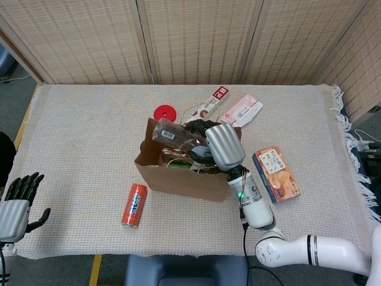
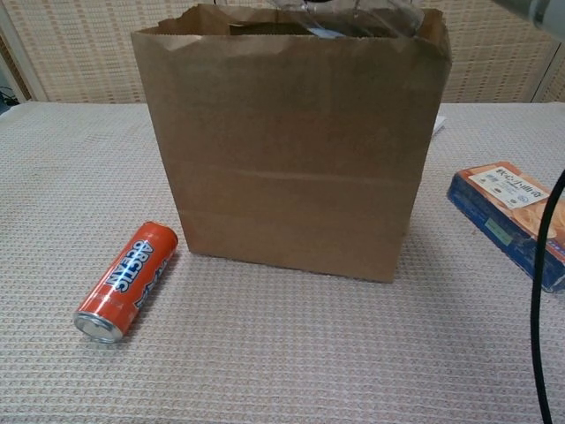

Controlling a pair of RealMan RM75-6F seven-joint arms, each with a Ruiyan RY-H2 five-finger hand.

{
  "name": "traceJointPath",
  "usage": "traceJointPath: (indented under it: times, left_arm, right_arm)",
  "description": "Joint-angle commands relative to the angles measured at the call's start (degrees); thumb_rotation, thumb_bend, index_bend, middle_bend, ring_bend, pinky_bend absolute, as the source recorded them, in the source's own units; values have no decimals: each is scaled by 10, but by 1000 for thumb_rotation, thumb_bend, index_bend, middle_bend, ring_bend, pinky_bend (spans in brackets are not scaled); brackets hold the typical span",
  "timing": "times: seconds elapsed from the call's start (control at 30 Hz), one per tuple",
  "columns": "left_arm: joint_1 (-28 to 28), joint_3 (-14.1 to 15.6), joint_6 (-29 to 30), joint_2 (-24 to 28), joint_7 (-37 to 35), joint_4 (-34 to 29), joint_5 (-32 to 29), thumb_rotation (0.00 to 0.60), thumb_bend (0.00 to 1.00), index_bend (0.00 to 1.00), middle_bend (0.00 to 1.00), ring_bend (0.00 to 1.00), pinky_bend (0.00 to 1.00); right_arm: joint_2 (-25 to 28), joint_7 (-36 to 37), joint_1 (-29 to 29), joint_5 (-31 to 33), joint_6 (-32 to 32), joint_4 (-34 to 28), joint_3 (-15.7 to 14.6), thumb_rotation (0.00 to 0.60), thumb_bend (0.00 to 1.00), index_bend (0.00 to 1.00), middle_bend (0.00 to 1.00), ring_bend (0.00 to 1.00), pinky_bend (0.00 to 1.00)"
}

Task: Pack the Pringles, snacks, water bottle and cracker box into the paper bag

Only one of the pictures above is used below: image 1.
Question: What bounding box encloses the black plastic bin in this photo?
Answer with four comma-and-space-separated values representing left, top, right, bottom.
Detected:
358, 151, 381, 176

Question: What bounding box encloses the clear plastic bottle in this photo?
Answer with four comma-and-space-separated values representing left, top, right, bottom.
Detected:
152, 117, 210, 156

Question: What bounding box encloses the dark blue mat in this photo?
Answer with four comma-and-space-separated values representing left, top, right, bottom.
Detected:
338, 102, 366, 176

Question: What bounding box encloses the blue orange biscuit box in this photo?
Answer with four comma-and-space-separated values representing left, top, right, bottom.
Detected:
252, 145, 301, 205

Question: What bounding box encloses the black cable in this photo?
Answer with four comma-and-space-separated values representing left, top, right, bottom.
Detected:
239, 205, 286, 286

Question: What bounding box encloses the red gold snack packet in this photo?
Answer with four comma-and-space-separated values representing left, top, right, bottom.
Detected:
162, 148, 194, 163

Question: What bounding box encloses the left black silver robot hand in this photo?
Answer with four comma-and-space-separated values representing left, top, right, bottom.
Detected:
0, 172, 52, 244

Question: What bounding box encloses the bamboo folding screen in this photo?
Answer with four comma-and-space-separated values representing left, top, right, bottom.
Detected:
0, 0, 381, 123

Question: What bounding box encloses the green chips can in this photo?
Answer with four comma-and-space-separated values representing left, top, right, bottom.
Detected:
166, 160, 197, 171

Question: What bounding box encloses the long white red cookie box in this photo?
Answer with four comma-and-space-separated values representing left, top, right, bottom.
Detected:
183, 85, 232, 123

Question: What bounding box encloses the red round lid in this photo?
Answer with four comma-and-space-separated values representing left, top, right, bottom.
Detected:
154, 104, 177, 123

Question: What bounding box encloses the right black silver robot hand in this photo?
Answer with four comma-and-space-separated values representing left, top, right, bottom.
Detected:
183, 119, 247, 172

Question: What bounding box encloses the blue padded robot base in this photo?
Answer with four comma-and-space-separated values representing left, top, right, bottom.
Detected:
124, 254, 251, 286

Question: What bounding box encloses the pink white wipes packet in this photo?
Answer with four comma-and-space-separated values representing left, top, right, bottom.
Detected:
221, 94, 264, 128

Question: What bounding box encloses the brown paper bag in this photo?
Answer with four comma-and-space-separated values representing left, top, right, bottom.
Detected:
134, 117, 243, 203

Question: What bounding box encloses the orange soda can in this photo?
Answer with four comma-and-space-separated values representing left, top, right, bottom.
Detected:
121, 183, 148, 229

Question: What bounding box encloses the white woven tablecloth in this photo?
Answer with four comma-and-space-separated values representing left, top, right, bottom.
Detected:
13, 83, 381, 260

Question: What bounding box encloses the white power strip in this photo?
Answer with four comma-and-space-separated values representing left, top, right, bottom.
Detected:
354, 129, 381, 153

